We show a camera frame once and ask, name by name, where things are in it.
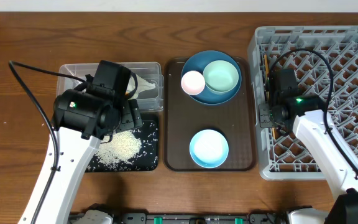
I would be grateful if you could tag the dark blue plate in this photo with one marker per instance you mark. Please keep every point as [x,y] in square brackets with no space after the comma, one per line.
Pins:
[198,62]

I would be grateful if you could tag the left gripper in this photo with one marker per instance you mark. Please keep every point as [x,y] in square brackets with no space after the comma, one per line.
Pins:
[130,116]

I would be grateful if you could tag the white rice pile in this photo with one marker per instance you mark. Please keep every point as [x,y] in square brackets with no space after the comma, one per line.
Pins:
[122,147]

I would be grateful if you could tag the mint green bowl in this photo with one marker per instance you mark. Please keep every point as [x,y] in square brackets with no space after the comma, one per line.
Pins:
[220,76]

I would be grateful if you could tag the pink cup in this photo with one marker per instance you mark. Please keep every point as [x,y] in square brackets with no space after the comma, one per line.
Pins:
[192,82]

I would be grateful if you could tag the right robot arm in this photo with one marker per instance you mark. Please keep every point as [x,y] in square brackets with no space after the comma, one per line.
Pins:
[307,118]

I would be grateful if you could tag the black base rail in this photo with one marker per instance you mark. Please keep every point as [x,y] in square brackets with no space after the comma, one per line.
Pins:
[250,218]

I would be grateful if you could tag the grey dishwasher rack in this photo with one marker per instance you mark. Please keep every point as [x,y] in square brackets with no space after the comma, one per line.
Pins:
[325,60]

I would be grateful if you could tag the black plastic tray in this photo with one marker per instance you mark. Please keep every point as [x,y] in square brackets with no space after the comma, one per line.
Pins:
[145,160]

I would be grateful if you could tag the light blue bowl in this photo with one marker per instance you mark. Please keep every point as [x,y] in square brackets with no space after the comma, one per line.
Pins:
[209,148]

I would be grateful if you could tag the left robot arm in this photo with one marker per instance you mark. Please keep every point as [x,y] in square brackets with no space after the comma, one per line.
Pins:
[80,123]

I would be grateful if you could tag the brown serving tray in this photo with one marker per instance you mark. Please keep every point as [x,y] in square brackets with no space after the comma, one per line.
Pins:
[184,117]

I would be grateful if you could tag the clear plastic bin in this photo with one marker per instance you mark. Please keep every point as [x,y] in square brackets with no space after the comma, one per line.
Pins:
[148,101]

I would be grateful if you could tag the white tissue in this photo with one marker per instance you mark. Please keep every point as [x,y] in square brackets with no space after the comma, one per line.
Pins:
[142,86]

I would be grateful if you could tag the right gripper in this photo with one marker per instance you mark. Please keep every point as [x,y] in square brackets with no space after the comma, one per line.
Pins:
[266,121]

